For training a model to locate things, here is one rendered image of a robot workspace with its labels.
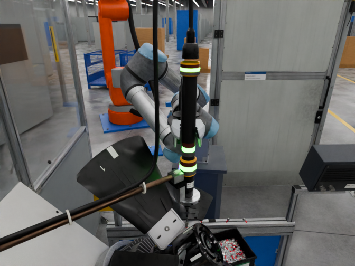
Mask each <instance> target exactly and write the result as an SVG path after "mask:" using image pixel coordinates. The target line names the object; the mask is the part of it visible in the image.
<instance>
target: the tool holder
mask: <svg viewBox="0 0 355 266"><path fill-rule="evenodd" d="M176 170H178V169H174V170H172V171H169V172H167V174H168V175H169V174H171V175H172V177H173V179H172V180H170V181H169V183H170V184H171V185H172V186H173V197H174V198H175V200H176V202H177V203H179V204H181V205H183V206H192V205H195V204H197V203H198V202H199V201H200V193H199V191H198V190H196V189H195V188H194V189H193V196H192V197H190V198H185V186H186V180H185V179H184V173H183V172H181V173H178V174H175V173H174V171H176Z"/></svg>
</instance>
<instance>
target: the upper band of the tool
mask: <svg viewBox="0 0 355 266"><path fill-rule="evenodd" d="M180 63H181V64H185V65H196V64H200V61H181V62H180ZM181 68H182V67H181ZM184 69H197V68H184ZM180 71H181V70H180ZM181 72H184V71H181ZM197 72H199V71H197ZM190 73H191V72H190ZM182 76H184V77H196V76H198V75H191V76H190V75H182Z"/></svg>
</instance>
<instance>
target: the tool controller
mask: <svg viewBox="0 0 355 266"><path fill-rule="evenodd" d="M299 175H300V177H301V179H302V181H303V183H304V184H305V186H306V188H307V190H308V191H309V192H315V191H321V192H325V191H330V192H334V191H355V144H328V145H312V146H311V148H310V150H309V153H308V155H307V157H306V159H305V161H304V163H303V165H302V168H301V170H300V172H299Z"/></svg>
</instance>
